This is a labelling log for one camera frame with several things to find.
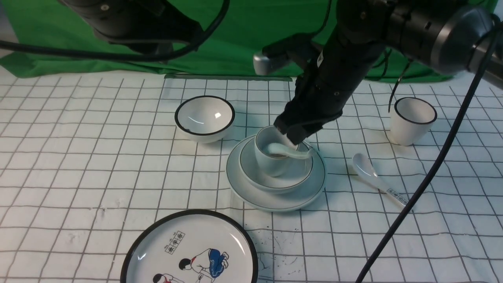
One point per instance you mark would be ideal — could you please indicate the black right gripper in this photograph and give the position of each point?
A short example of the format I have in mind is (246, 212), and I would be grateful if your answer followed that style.
(320, 96)

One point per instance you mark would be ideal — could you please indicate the pale blue ceramic spoon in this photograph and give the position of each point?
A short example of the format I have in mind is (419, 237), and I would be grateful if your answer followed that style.
(283, 150)

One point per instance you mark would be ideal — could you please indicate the pale blue ceramic cup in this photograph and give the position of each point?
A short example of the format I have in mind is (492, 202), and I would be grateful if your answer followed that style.
(272, 164)

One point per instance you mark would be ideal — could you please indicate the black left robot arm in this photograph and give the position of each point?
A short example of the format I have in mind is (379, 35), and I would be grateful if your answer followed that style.
(144, 26)

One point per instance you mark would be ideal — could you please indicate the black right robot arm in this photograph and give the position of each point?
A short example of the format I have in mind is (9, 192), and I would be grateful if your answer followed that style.
(448, 36)

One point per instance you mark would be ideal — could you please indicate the white cup black rim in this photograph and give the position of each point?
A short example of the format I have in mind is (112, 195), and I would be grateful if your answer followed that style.
(411, 119)

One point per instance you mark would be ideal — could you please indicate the white ceramic spoon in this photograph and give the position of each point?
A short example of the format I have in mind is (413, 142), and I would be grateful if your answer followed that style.
(365, 170)

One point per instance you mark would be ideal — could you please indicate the pale blue ceramic bowl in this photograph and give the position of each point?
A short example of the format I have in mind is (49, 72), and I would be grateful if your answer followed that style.
(297, 171)

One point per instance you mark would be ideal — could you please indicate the white bowl black rim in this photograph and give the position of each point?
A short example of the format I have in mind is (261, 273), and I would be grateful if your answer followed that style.
(205, 119)

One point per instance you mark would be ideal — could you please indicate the pale blue ceramic plate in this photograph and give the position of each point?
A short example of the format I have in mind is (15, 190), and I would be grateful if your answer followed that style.
(300, 186)

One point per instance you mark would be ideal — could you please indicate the white plate with cartoon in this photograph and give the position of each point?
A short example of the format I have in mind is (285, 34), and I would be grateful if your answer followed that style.
(193, 246)

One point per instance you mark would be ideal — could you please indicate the white grid tablecloth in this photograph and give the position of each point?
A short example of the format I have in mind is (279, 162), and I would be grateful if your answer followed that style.
(89, 162)

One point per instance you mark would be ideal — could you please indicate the green backdrop cloth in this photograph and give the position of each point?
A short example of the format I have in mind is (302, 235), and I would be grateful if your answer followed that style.
(248, 26)

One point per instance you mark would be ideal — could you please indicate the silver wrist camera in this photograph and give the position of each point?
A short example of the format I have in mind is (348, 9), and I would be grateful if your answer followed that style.
(264, 65)

